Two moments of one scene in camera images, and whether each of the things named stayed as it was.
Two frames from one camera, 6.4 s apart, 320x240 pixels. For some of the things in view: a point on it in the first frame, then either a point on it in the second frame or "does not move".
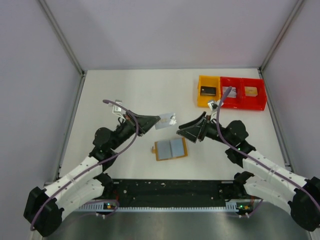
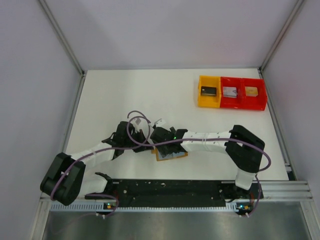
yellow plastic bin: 208,80 does not move
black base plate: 172,191 does not move
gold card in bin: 252,91 does not move
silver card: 164,121 to 230,92
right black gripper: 191,134 to 163,151
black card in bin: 208,91 does not move
